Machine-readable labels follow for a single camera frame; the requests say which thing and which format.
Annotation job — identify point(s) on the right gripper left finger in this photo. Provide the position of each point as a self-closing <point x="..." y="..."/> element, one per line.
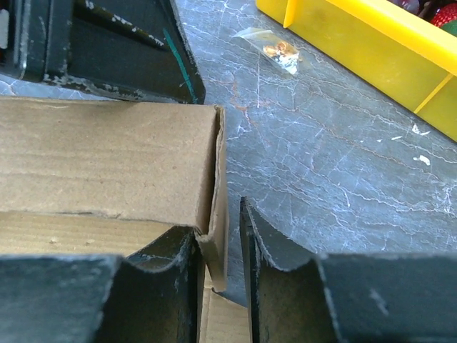
<point x="153" y="295"/>

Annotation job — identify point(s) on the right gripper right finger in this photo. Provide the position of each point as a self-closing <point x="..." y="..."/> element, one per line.
<point x="295" y="295"/>

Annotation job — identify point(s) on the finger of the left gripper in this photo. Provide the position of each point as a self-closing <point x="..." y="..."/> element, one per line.
<point x="130" y="50"/>

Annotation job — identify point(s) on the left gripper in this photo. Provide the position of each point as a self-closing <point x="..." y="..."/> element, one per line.
<point x="35" y="39"/>

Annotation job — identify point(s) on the small clear plastic bag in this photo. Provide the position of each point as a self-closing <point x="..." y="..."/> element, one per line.
<point x="282" y="54"/>

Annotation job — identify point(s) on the brown cardboard box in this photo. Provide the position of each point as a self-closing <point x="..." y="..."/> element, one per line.
<point x="110" y="177"/>

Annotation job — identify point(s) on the yellow plastic tray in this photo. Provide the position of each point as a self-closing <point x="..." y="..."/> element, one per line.
<point x="403" y="56"/>

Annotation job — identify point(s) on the red strawberry cluster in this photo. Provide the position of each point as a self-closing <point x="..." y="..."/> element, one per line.
<point x="444" y="15"/>

